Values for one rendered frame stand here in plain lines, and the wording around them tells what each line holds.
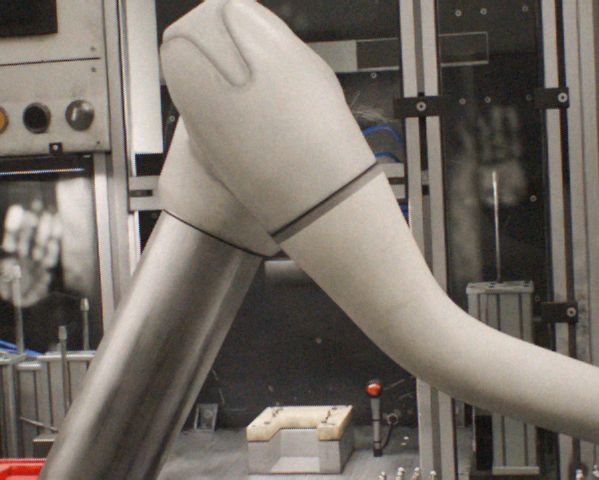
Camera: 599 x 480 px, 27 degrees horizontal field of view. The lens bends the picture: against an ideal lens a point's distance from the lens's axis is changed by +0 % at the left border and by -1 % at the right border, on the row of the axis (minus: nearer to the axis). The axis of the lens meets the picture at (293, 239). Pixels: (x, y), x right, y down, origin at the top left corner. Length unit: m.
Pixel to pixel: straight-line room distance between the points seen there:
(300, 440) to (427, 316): 0.91
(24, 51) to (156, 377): 0.71
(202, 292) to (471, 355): 0.26
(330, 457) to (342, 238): 0.86
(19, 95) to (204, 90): 0.80
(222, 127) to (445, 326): 0.22
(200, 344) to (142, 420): 0.08
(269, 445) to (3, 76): 0.62
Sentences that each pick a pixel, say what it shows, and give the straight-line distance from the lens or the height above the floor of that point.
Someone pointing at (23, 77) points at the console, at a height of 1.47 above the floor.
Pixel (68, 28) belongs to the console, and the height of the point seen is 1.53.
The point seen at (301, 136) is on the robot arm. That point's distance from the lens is 0.90.
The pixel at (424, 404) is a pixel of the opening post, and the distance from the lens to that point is 1.61.
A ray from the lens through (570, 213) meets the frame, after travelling 1.58.
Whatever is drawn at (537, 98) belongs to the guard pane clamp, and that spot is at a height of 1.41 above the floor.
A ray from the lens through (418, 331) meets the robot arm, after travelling 0.93.
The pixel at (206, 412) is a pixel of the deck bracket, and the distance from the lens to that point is 2.10.
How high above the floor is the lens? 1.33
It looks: 3 degrees down
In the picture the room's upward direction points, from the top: 3 degrees counter-clockwise
